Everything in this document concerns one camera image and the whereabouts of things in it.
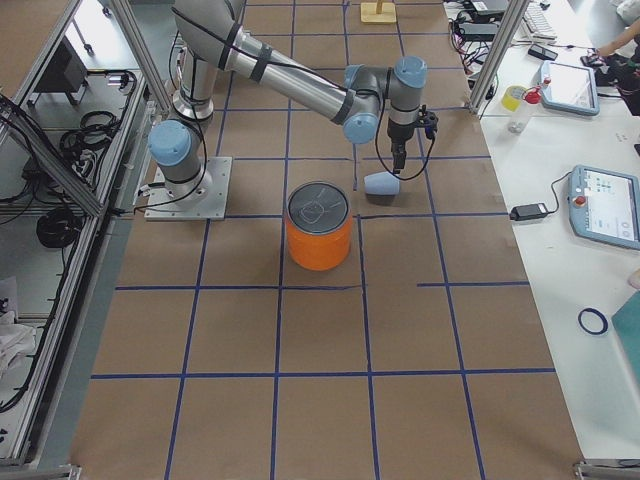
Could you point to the aluminium frame post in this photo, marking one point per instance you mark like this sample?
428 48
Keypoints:
506 31

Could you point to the teach pendant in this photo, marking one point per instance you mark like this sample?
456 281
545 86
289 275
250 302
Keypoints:
603 206
569 88

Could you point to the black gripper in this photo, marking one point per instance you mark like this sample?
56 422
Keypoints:
397 134

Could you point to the white keyboard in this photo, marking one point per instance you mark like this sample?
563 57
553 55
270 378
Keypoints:
536 25

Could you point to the light blue cup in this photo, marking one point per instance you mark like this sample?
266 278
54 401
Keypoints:
381 184

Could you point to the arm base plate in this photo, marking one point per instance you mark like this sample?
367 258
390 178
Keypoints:
204 197

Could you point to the black power adapter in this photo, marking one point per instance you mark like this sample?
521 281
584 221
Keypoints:
528 212

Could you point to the near teach pendant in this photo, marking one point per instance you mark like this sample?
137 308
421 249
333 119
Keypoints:
603 206

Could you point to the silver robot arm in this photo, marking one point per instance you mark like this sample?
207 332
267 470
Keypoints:
215 41

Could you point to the far teach pendant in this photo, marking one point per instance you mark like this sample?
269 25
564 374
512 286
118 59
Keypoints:
569 88

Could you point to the yellow tape roll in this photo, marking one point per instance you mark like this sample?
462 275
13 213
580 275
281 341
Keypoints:
512 97

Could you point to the small clear bottle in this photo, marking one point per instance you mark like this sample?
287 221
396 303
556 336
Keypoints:
518 122

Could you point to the teal board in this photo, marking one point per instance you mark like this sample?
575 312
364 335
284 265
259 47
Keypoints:
626 324

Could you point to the large orange can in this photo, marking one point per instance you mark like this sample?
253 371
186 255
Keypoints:
318 226

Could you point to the wooden mug stand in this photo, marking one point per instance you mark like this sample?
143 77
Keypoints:
378 12

